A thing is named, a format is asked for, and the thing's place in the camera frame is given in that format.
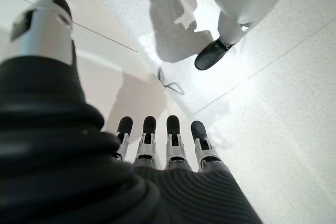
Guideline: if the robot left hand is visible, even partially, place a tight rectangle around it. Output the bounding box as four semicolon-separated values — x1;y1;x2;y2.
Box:
0;0;263;224

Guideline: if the wide white cabinet door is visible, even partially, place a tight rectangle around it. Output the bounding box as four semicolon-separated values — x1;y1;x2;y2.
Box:
0;0;201;173

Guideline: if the robot left leg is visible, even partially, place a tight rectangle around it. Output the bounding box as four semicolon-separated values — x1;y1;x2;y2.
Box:
193;0;308;72

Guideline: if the thin cable on floor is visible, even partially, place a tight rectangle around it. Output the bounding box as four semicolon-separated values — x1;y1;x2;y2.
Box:
156;66;186;96

